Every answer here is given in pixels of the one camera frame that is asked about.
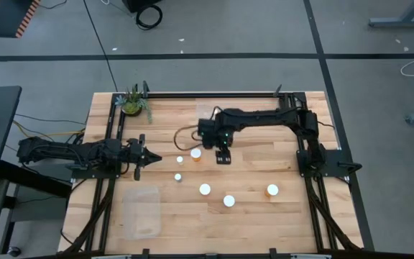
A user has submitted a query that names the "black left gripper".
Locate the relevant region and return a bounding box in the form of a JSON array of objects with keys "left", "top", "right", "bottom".
[{"left": 124, "top": 133, "right": 162, "bottom": 181}]

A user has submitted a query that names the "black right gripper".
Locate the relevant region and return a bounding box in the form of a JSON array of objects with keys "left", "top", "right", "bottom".
[{"left": 196, "top": 106, "right": 235, "bottom": 165}]

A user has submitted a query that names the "clear plastic bin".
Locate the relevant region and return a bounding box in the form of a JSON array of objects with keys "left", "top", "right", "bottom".
[
  {"left": 195, "top": 103, "right": 240, "bottom": 138},
  {"left": 122, "top": 185, "right": 163, "bottom": 241}
]

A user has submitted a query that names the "potted green succulent plant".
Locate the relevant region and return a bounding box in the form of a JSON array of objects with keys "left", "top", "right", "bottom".
[{"left": 115, "top": 85, "right": 154, "bottom": 125}]

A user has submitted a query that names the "black desk foot beam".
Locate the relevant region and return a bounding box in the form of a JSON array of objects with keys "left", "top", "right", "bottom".
[{"left": 0, "top": 160, "right": 73, "bottom": 199}]

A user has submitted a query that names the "black box on floor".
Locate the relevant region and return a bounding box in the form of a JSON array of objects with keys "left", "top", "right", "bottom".
[{"left": 122, "top": 0, "right": 163, "bottom": 14}]

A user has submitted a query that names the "black mat with orange stripes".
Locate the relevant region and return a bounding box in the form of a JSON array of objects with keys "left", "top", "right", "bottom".
[{"left": 0, "top": 0, "right": 42, "bottom": 50}]

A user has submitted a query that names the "grey table base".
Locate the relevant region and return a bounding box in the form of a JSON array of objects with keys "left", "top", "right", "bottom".
[{"left": 367, "top": 0, "right": 414, "bottom": 29}]

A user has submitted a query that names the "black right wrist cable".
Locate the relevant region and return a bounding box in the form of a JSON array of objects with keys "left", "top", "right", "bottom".
[{"left": 172, "top": 124, "right": 203, "bottom": 152}]

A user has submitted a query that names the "black aluminium table frame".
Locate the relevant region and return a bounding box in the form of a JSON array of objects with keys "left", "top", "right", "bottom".
[{"left": 59, "top": 91, "right": 373, "bottom": 259}]

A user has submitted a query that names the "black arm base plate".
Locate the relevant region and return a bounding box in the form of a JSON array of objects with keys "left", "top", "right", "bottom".
[
  {"left": 296, "top": 148, "right": 363, "bottom": 178},
  {"left": 70, "top": 163, "right": 121, "bottom": 180}
]

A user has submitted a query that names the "yellow cable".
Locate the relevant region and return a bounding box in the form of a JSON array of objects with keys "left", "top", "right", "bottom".
[{"left": 11, "top": 120, "right": 86, "bottom": 140}]

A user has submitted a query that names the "coiled black cable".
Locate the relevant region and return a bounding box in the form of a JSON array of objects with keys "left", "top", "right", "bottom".
[{"left": 135, "top": 3, "right": 164, "bottom": 31}]

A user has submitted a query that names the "long black floor cable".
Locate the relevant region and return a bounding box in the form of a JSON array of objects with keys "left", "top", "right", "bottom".
[{"left": 82, "top": 0, "right": 119, "bottom": 93}]

